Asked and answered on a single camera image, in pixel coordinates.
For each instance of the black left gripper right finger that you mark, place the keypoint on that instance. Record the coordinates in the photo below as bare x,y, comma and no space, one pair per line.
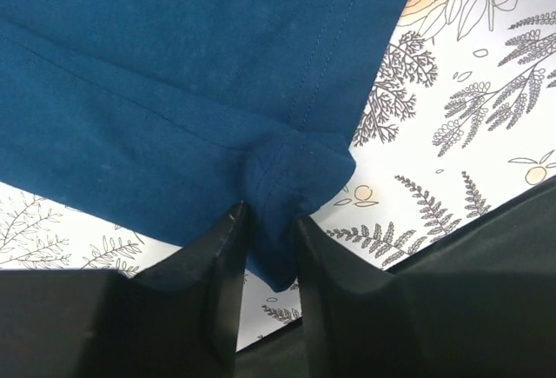
479,303

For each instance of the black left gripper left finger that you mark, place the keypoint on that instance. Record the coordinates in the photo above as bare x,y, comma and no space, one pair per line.
178,318

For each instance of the blue printed t shirt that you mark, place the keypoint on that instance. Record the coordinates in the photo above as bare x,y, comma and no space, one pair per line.
159,115

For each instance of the floral patterned table mat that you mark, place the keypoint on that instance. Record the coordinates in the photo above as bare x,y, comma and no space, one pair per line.
460,118

